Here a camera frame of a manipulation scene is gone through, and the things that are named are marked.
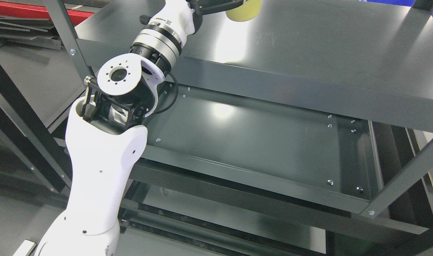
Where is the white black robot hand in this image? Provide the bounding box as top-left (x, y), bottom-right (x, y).
top-left (139, 0), bottom-right (246, 36)

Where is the yellow plastic cup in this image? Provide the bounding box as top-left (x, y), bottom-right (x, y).
top-left (226, 0), bottom-right (262, 22)

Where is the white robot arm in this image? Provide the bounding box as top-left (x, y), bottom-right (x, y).
top-left (35, 17), bottom-right (195, 256)

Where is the dark grey metal shelf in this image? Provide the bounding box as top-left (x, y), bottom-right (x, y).
top-left (0, 0), bottom-right (433, 256)

